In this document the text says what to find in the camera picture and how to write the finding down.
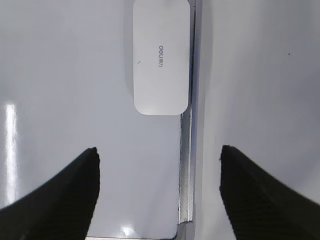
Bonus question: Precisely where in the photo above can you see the white whiteboard with grey frame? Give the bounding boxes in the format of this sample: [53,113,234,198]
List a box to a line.
[0,0,197,240]

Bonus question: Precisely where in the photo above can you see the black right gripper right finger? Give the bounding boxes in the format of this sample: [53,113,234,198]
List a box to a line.
[219,145,320,240]

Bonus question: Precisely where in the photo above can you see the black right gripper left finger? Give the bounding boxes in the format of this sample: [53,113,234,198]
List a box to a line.
[0,147,100,240]

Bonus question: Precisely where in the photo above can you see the white rectangular board eraser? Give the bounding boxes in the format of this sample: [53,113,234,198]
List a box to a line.
[132,0,191,116]

